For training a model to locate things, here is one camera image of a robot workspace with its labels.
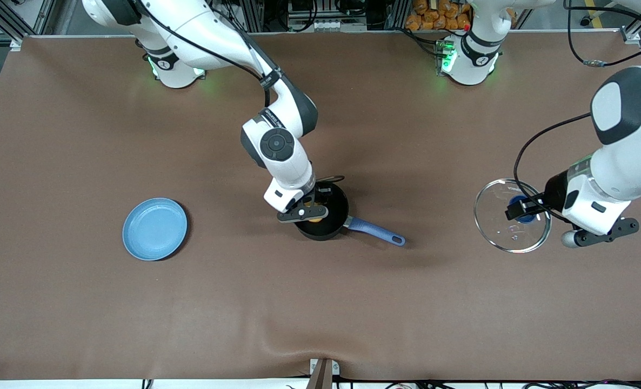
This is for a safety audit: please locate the black pot blue handle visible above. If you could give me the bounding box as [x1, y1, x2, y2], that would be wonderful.
[293, 182, 406, 247]

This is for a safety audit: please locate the bag of orange items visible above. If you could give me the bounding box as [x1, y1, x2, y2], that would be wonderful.
[404, 0, 472, 31]

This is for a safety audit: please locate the brown table cover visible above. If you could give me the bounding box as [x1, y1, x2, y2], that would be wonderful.
[0, 30, 641, 381]

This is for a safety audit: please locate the glass lid blue knob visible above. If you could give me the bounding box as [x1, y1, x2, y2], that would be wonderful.
[473, 178, 552, 253]

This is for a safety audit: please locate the blue plate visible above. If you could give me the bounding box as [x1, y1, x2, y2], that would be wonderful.
[122, 197, 189, 261]

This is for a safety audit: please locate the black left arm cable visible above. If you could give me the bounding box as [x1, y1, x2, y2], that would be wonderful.
[514, 0, 641, 222]

